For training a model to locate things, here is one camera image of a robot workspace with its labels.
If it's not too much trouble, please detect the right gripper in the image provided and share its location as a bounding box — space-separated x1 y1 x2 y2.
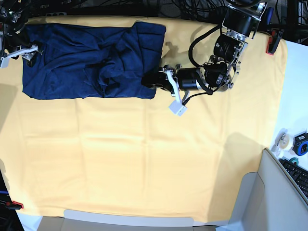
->
7 44 43 67

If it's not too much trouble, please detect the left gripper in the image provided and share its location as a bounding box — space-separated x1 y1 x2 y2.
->
141 64 180 98

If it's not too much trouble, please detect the blue long-sleeve shirt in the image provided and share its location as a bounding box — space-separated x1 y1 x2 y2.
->
22 22 166 100

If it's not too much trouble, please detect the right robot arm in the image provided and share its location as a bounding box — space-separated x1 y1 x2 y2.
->
0 0 43 68

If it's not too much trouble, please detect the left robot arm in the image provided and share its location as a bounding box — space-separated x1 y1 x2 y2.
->
141 0 267 104

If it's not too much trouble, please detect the yellow table cloth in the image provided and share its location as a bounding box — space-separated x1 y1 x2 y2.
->
0 15 288 223

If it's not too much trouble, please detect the red clamp upper right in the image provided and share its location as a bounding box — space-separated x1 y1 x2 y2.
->
266 29 284 55

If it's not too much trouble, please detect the red clamp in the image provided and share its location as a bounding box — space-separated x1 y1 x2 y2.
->
0 200 24 210
266 29 284 55

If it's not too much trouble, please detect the clear tape roll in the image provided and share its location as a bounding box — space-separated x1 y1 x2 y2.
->
271 128 295 156

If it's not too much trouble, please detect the red clamp lower left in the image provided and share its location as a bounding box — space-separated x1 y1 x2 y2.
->
0 200 24 210

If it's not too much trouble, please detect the blue tape measure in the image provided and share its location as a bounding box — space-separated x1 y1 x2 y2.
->
293 133 308 156

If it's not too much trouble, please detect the green tape roll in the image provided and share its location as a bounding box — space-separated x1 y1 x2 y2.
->
289 157 299 165

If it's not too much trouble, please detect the white partition panel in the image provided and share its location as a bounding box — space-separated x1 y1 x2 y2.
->
225 149 308 231

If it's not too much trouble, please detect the black keyboard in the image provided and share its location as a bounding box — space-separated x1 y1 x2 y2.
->
279 159 308 198

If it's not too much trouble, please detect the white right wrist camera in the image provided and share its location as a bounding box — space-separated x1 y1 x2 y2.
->
0 56 10 69

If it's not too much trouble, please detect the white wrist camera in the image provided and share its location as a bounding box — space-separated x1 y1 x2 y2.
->
169 100 187 116
0 56 10 69

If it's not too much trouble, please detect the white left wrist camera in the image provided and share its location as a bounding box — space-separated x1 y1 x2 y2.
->
169 100 187 116

